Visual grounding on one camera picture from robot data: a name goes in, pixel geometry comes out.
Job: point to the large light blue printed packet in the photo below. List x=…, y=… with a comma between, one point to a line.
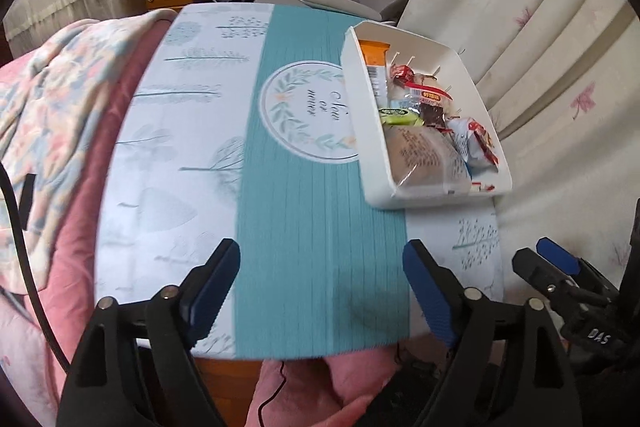
x=425, y=157

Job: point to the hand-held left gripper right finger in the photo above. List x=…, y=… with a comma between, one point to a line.
x=427, y=292

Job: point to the floral blanket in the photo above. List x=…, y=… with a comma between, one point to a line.
x=65, y=82

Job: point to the orange and white snack packet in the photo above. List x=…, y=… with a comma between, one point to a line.
x=375, y=52

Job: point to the dark snack packet red trim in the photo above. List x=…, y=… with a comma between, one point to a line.
x=432, y=112

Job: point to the red candy packet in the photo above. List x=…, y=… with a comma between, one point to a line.
x=402, y=74

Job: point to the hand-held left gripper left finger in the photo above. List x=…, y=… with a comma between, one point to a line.
x=215, y=292

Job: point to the red white apple print packet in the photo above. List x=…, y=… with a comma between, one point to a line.
x=477, y=142

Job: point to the green label snack packet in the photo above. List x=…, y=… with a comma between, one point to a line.
x=400, y=117

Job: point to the white plastic basket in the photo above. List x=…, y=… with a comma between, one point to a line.
x=440, y=202

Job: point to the white floral curtain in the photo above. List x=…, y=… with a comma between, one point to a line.
x=550, y=57

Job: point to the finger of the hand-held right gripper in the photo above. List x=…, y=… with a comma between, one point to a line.
x=542, y=279
x=557, y=256

